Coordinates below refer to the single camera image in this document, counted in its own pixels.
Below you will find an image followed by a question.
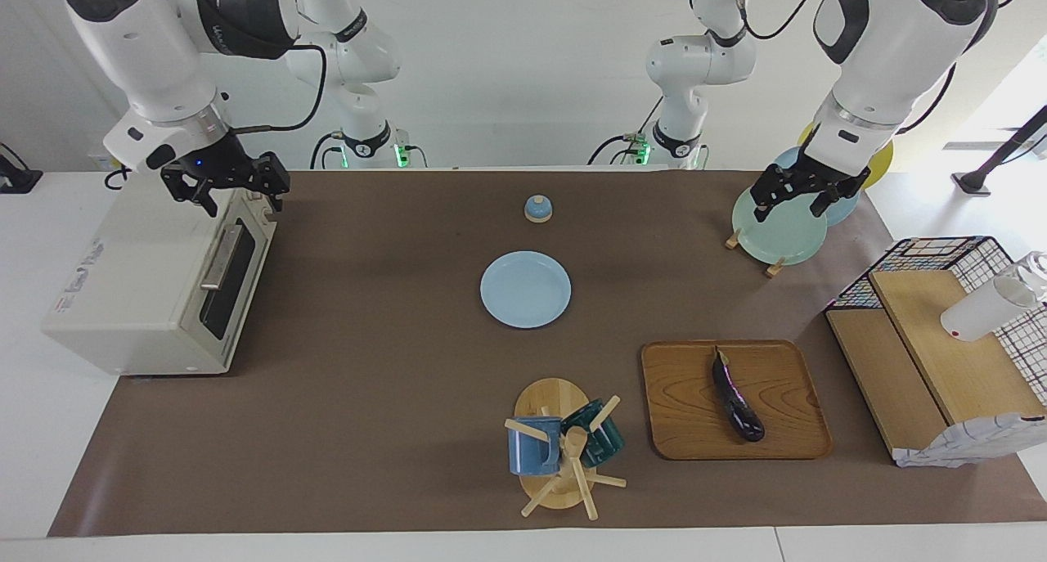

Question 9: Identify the black clamp device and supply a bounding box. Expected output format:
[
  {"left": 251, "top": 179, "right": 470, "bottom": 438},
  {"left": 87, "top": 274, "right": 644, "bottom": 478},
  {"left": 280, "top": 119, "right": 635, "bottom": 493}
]
[{"left": 0, "top": 142, "right": 43, "bottom": 195}]

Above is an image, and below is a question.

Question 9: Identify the glass oven door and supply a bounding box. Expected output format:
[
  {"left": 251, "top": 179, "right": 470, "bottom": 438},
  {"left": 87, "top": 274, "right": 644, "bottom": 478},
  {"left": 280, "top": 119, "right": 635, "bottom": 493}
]
[{"left": 186, "top": 187, "right": 279, "bottom": 375}]

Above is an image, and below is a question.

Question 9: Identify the black stand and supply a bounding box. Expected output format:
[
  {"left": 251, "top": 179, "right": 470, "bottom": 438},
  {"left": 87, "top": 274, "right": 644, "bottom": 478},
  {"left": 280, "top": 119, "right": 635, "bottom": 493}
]
[{"left": 953, "top": 104, "right": 1047, "bottom": 196}]

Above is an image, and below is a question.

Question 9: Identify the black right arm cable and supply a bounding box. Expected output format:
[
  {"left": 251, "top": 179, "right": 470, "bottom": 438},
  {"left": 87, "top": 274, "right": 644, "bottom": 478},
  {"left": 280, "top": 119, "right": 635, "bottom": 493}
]
[{"left": 217, "top": 43, "right": 330, "bottom": 135}]

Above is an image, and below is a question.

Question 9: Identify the light blue racked plate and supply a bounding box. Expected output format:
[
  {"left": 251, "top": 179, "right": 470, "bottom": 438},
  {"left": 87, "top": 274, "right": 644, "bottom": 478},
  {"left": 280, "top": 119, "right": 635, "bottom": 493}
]
[{"left": 773, "top": 145, "right": 861, "bottom": 227}]

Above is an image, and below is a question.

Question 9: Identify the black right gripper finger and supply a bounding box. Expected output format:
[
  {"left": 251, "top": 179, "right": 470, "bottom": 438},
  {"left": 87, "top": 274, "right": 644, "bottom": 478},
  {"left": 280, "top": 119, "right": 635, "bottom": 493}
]
[
  {"left": 250, "top": 153, "right": 292, "bottom": 214},
  {"left": 160, "top": 169, "right": 221, "bottom": 218}
]

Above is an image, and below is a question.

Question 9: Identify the wooden mug tree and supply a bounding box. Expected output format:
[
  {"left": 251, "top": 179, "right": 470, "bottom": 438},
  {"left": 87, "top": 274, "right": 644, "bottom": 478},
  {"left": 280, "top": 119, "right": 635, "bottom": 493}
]
[{"left": 503, "top": 377, "right": 628, "bottom": 521}]

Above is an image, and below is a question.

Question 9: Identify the beige toaster oven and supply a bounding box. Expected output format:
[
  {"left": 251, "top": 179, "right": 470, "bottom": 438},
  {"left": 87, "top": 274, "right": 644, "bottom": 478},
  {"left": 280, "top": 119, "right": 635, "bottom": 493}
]
[{"left": 43, "top": 173, "right": 279, "bottom": 376}]

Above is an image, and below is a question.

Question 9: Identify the dark purple eggplant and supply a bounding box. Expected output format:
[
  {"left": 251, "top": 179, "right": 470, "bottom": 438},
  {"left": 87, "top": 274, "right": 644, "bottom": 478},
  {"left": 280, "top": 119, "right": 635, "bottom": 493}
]
[{"left": 712, "top": 345, "right": 766, "bottom": 443}]

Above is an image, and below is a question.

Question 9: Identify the wooden wire shelf rack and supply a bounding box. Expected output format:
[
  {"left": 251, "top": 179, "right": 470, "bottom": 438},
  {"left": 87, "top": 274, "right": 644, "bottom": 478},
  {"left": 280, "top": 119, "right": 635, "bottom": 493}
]
[{"left": 825, "top": 269, "right": 1047, "bottom": 465}]

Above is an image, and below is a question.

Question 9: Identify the brown table mat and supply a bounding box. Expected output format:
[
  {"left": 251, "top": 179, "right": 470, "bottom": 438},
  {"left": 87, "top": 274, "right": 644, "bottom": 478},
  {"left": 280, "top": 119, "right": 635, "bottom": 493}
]
[{"left": 47, "top": 169, "right": 1047, "bottom": 538}]

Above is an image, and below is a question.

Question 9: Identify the black wire basket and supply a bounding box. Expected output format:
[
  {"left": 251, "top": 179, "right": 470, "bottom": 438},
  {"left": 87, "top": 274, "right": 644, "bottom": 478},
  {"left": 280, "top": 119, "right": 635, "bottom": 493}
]
[{"left": 825, "top": 235, "right": 1047, "bottom": 407}]

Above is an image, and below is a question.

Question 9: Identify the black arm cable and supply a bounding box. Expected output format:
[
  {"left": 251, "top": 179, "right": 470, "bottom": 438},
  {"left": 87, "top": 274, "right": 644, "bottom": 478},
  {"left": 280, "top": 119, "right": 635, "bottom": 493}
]
[
  {"left": 217, "top": 43, "right": 330, "bottom": 135},
  {"left": 732, "top": 0, "right": 1021, "bottom": 137}
]

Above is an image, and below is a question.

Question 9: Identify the white cup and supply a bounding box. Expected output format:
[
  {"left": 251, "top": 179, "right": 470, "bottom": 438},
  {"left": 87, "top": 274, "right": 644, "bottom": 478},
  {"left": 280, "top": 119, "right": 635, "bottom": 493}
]
[{"left": 941, "top": 251, "right": 1047, "bottom": 342}]

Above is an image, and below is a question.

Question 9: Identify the yellow plate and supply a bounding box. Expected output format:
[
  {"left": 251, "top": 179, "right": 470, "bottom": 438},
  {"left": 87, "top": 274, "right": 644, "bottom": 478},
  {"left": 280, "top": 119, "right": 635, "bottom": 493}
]
[{"left": 798, "top": 120, "right": 894, "bottom": 191}]

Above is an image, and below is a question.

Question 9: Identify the wooden plate rack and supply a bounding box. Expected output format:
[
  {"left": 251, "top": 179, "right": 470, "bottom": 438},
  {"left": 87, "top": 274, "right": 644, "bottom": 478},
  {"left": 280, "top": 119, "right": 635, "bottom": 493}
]
[{"left": 725, "top": 228, "right": 788, "bottom": 279}]

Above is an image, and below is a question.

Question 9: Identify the brown wooden tray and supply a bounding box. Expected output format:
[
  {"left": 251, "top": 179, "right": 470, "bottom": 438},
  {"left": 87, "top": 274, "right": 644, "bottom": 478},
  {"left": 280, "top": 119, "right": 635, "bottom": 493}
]
[{"left": 640, "top": 339, "right": 834, "bottom": 461}]

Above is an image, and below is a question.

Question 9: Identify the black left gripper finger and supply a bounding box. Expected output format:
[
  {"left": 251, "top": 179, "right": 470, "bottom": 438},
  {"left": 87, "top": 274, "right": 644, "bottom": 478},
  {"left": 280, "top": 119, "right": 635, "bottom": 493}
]
[
  {"left": 809, "top": 187, "right": 866, "bottom": 218},
  {"left": 749, "top": 169, "right": 791, "bottom": 223}
]

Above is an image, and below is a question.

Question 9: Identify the mint green plate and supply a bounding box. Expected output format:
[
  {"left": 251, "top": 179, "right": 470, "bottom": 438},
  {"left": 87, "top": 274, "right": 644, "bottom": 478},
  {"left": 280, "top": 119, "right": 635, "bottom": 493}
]
[{"left": 732, "top": 179, "right": 829, "bottom": 266}]

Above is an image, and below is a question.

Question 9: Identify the blue mug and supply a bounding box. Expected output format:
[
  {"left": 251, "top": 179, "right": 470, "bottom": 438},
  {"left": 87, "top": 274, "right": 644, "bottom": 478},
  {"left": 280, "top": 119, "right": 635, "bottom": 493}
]
[{"left": 507, "top": 416, "right": 564, "bottom": 476}]

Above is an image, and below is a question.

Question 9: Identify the dark green mug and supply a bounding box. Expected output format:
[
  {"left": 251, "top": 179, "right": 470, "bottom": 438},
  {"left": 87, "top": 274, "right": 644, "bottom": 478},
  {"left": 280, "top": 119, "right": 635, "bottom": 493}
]
[{"left": 560, "top": 398, "right": 626, "bottom": 468}]

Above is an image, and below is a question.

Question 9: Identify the black base cable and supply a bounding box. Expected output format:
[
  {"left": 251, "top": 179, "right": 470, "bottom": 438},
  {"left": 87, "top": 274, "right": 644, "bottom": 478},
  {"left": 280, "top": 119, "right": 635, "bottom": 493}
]
[
  {"left": 309, "top": 131, "right": 344, "bottom": 170},
  {"left": 589, "top": 96, "right": 665, "bottom": 167}
]

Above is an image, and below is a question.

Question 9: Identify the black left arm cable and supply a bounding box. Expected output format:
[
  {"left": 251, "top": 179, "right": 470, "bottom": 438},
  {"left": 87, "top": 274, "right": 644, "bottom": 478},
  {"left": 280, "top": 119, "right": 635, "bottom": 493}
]
[{"left": 732, "top": 0, "right": 1021, "bottom": 137}]

